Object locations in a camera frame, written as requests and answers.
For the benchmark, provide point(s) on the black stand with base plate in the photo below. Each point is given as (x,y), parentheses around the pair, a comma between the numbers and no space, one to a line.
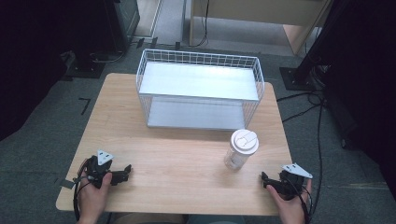
(84,67)
(299,79)

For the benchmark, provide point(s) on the dark curtain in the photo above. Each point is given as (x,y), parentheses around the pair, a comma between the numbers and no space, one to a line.
(28,62)
(367,87)

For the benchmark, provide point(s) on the white paper coffee cup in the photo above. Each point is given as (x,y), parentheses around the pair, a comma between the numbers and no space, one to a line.
(244,143)

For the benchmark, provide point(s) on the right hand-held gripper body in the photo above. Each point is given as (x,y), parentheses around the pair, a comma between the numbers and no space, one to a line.
(292,180)

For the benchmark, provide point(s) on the light wooden furniture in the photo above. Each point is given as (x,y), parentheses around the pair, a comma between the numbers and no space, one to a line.
(258,11)

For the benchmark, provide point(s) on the grey tape strip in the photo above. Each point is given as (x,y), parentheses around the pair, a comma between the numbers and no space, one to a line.
(67,184)

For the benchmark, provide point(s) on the person's right hand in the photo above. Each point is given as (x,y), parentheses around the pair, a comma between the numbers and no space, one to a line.
(291,208)

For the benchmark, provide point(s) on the black equipment cabinet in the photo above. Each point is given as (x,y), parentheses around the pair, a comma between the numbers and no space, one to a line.
(123,21)

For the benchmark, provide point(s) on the person's left hand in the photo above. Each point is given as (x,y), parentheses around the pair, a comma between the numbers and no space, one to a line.
(91,199)

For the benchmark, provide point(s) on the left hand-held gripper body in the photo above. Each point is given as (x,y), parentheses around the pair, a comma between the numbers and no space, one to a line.
(97,169)

